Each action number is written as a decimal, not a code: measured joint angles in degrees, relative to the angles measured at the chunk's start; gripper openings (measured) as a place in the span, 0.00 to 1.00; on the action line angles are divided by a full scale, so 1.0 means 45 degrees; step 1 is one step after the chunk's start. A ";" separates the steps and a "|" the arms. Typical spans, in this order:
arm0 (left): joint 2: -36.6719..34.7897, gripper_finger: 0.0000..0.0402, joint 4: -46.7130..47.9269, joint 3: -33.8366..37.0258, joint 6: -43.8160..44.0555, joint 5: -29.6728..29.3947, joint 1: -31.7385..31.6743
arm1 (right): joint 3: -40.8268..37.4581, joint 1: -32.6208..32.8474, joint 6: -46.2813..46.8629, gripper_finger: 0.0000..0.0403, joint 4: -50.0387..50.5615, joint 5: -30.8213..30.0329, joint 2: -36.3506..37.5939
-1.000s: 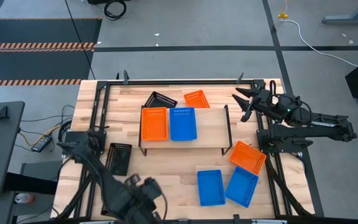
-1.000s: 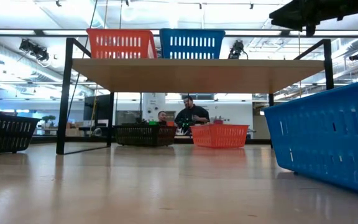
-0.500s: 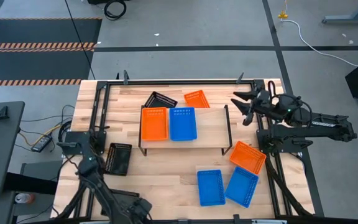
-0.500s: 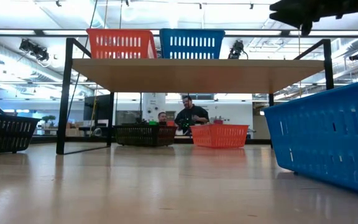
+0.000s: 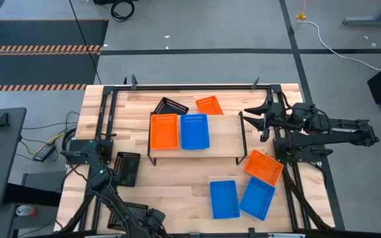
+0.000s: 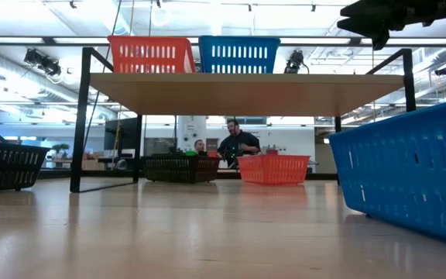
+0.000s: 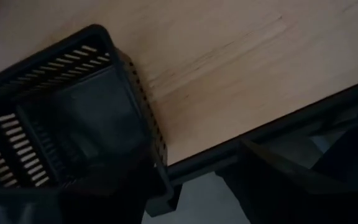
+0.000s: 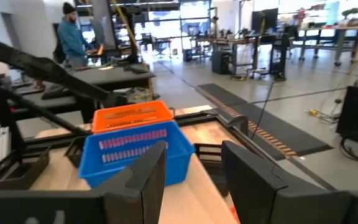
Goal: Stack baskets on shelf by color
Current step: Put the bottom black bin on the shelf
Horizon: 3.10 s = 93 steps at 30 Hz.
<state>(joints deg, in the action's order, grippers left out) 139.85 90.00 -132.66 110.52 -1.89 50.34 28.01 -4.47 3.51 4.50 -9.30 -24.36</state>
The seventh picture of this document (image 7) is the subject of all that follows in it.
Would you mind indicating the black plastic basket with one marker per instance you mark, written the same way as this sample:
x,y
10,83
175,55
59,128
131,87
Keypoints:
x,y
89,102

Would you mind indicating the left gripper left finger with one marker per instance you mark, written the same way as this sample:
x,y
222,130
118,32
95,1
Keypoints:
x,y
120,193

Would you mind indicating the wooden shelf black metal frame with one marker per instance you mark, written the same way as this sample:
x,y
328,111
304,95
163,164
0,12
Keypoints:
x,y
228,62

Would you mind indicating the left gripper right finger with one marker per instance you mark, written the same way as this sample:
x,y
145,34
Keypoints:
x,y
275,193

